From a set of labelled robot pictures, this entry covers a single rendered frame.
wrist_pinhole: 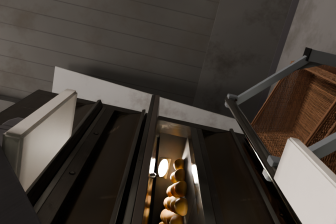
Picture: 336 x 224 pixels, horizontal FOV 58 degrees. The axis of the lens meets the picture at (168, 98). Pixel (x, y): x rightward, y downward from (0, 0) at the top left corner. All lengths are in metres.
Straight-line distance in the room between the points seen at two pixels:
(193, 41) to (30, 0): 2.00
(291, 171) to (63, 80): 3.74
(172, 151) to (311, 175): 1.70
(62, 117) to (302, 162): 0.13
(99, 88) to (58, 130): 3.48
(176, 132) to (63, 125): 1.64
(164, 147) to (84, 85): 2.07
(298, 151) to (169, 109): 3.23
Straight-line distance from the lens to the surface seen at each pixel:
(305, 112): 1.84
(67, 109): 0.17
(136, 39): 3.79
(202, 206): 1.13
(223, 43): 3.82
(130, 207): 0.80
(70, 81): 3.82
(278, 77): 1.12
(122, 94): 3.54
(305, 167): 0.18
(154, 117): 1.37
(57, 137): 0.17
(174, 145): 1.84
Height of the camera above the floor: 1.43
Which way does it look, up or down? 3 degrees down
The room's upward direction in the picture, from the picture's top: 78 degrees counter-clockwise
